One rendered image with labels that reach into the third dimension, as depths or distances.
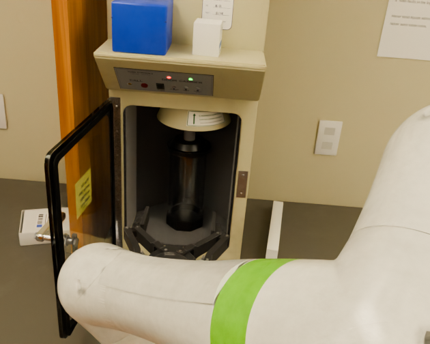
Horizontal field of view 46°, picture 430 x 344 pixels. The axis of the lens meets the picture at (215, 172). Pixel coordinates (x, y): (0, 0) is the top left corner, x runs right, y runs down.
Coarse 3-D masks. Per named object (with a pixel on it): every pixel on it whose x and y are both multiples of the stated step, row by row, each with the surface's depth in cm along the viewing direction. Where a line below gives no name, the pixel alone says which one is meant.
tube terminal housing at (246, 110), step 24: (192, 0) 99; (240, 0) 99; (264, 0) 99; (192, 24) 101; (240, 24) 101; (264, 24) 101; (240, 48) 103; (120, 96) 109; (144, 96) 108; (168, 96) 108; (192, 96) 108; (240, 144) 113; (240, 168) 115; (240, 216) 121; (240, 240) 124
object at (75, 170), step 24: (96, 144) 101; (48, 168) 81; (72, 168) 91; (96, 168) 103; (48, 192) 83; (72, 192) 92; (96, 192) 105; (48, 216) 85; (72, 216) 94; (96, 216) 107; (96, 240) 109
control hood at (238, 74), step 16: (176, 48) 99; (224, 48) 102; (112, 64) 95; (128, 64) 95; (144, 64) 94; (160, 64) 94; (176, 64) 94; (192, 64) 93; (208, 64) 93; (224, 64) 93; (240, 64) 93; (256, 64) 93; (112, 80) 101; (224, 80) 98; (240, 80) 97; (256, 80) 97; (208, 96) 105; (224, 96) 104; (240, 96) 104; (256, 96) 103
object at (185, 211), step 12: (168, 144) 124; (180, 156) 121; (204, 156) 124; (180, 168) 123; (192, 168) 123; (204, 168) 126; (180, 180) 125; (192, 180) 125; (204, 180) 128; (180, 192) 126; (192, 192) 126; (180, 204) 128; (192, 204) 128; (180, 216) 129; (192, 216) 130
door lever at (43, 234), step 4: (48, 220) 96; (48, 224) 95; (44, 228) 94; (48, 228) 94; (36, 232) 93; (40, 232) 93; (44, 232) 93; (48, 232) 94; (36, 236) 92; (40, 236) 92; (44, 236) 92; (48, 236) 92; (36, 240) 93; (40, 240) 92; (48, 240) 92
